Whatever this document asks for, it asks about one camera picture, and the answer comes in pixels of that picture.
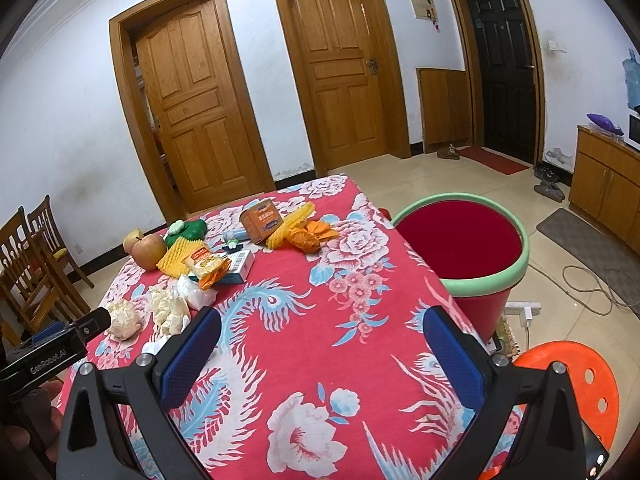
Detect person's left hand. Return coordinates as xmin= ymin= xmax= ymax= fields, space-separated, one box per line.
xmin=1 ymin=376 xmax=63 ymax=464

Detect left wooden door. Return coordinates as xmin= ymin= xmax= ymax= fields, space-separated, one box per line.
xmin=108 ymin=0 xmax=274 ymax=222

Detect purple bag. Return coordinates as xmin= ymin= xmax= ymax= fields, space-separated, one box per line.
xmin=587 ymin=113 xmax=624 ymax=136

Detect black entrance door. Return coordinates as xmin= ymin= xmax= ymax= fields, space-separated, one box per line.
xmin=451 ymin=0 xmax=546 ymax=165

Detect white power strip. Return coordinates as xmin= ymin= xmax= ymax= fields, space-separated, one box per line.
xmin=503 ymin=301 xmax=541 ymax=328

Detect red bucket green rim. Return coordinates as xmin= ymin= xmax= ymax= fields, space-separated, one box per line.
xmin=392 ymin=192 xmax=530 ymax=341

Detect green clover-shaped container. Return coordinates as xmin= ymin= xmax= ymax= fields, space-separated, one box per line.
xmin=164 ymin=219 xmax=207 ymax=248

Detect light blue plastic toy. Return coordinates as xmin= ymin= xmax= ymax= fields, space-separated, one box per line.
xmin=222 ymin=229 xmax=250 ymax=242

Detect wall fuse box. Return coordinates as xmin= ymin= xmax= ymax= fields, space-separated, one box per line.
xmin=410 ymin=0 xmax=439 ymax=30

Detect brown shoe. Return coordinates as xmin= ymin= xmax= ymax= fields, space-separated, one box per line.
xmin=436 ymin=144 xmax=460 ymax=160

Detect clear plastic bag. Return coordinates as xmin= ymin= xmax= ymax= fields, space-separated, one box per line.
xmin=175 ymin=275 xmax=217 ymax=311

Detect small green blue toy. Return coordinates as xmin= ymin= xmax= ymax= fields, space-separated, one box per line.
xmin=222 ymin=240 xmax=243 ymax=254

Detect yellow pear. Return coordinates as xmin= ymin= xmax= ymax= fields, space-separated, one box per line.
xmin=122 ymin=229 xmax=144 ymax=255

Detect yellow foam fruit net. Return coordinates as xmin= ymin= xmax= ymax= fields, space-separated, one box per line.
xmin=156 ymin=236 xmax=206 ymax=280

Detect orange peel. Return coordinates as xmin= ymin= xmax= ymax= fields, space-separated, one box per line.
xmin=286 ymin=220 xmax=338 ymax=254

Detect wooden wall panel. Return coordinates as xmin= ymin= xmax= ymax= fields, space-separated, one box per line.
xmin=416 ymin=68 xmax=472 ymax=153

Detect red door mat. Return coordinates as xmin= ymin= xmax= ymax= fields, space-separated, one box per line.
xmin=459 ymin=146 xmax=527 ymax=176

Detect grey shoes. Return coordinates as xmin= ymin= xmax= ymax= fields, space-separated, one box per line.
xmin=534 ymin=166 xmax=565 ymax=203

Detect orange cardboard box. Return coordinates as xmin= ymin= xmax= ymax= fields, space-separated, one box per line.
xmin=240 ymin=198 xmax=283 ymax=244

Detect middle wooden door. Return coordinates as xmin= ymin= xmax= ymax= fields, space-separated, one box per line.
xmin=276 ymin=0 xmax=410 ymax=176

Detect white blue carton box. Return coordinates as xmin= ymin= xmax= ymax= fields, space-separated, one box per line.
xmin=216 ymin=250 xmax=255 ymax=285

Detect white tissue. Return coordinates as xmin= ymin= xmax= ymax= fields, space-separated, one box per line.
xmin=150 ymin=286 xmax=191 ymax=336

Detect grey floor mat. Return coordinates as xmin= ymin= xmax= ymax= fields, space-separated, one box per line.
xmin=536 ymin=208 xmax=639 ymax=315

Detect orange snack packet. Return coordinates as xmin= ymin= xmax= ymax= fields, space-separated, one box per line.
xmin=183 ymin=246 xmax=231 ymax=290

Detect wooden chair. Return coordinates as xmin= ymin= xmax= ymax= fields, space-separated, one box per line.
xmin=1 ymin=206 xmax=90 ymax=338
xmin=27 ymin=194 xmax=94 ymax=288

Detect white microwave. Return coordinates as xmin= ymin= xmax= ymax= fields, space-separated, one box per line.
xmin=625 ymin=112 xmax=640 ymax=151

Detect books under bucket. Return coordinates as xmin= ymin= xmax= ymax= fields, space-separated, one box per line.
xmin=486 ymin=315 xmax=521 ymax=361

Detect wooden door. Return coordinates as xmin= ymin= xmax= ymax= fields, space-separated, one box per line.
xmin=108 ymin=0 xmax=274 ymax=222
xmin=276 ymin=0 xmax=410 ymax=176

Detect orange plastic stool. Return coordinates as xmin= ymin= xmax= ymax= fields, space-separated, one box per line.
xmin=476 ymin=340 xmax=621 ymax=480

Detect smartphone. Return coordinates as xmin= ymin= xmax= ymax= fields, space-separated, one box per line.
xmin=582 ymin=422 xmax=610 ymax=480

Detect wooden sideboard cabinet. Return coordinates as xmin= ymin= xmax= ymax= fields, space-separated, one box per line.
xmin=570 ymin=126 xmax=640 ymax=254

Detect red apple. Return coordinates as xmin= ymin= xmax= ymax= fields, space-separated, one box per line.
xmin=130 ymin=233 xmax=167 ymax=271

